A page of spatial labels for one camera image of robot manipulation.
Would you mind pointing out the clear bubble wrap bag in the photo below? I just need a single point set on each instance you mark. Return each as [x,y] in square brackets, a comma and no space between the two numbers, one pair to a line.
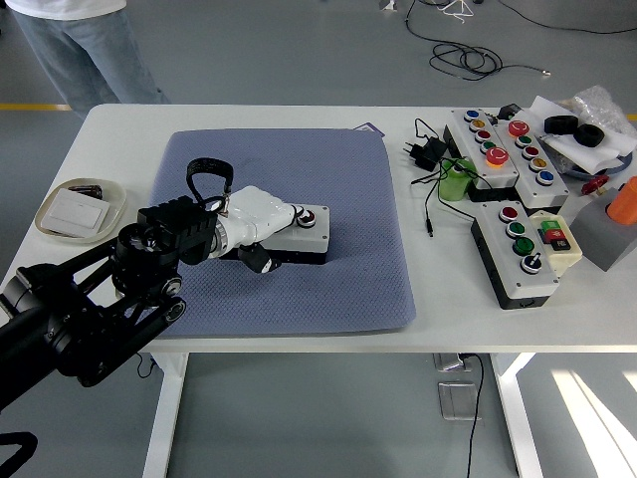
[604,107]

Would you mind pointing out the white table leg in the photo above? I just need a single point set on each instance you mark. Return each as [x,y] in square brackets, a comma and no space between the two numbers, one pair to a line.
[159,438]
[517,423]

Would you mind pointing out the cream switch box green red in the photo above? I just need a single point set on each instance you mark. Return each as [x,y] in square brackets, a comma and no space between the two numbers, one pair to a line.
[567,256]

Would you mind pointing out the white wall switch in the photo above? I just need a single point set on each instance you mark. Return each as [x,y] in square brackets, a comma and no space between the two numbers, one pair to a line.
[74,213]

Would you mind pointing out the purple card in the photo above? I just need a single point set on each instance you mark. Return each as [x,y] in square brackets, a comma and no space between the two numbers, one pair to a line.
[370,128]

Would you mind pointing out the four-button box with selector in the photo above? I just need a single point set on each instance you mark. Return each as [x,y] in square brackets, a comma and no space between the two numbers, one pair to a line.
[527,286]

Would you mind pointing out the green plastic cylinder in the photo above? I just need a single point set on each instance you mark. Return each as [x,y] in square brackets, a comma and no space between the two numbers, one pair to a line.
[453,186]

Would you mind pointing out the orange cylinder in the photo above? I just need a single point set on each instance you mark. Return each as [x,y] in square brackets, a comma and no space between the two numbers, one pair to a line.
[624,206]

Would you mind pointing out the five-button box with red mushroom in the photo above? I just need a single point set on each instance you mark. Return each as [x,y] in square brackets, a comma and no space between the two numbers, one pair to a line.
[497,157]
[542,191]

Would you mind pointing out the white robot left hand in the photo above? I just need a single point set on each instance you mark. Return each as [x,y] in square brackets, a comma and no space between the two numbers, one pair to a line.
[259,211]

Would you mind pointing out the grey-blue textured mat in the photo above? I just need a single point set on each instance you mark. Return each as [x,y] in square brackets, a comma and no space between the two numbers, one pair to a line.
[323,289]

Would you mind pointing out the grey block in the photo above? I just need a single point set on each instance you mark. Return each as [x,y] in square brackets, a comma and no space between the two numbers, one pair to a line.
[597,234]

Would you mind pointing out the grey metal foot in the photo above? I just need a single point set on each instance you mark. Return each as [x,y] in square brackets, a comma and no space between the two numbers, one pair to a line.
[388,5]

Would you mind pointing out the small red knob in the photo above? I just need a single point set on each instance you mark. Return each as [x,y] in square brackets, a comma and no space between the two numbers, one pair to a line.
[594,185]

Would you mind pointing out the beige oval dish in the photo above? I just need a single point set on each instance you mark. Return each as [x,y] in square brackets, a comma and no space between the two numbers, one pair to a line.
[117,194]

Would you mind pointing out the small dark brown object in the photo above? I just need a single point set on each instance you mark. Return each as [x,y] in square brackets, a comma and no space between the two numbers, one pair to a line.
[87,190]

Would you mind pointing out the person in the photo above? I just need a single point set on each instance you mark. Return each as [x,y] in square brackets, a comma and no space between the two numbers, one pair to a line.
[89,50]

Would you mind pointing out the metal floor socket box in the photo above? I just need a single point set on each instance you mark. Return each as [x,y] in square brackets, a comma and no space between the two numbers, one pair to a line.
[455,401]

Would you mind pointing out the black power adapter plug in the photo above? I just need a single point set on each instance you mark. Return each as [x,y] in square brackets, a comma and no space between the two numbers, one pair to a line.
[428,153]

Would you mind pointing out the white foam sheet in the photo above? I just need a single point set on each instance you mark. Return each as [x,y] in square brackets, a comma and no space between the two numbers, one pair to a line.
[597,157]

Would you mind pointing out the small black box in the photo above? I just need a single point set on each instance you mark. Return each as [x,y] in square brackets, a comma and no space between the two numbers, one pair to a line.
[510,110]

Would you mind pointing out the grey button box black base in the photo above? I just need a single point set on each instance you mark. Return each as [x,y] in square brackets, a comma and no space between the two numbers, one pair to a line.
[313,239]

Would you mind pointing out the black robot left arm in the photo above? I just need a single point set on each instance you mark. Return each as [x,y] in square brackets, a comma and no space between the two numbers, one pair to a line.
[169,234]

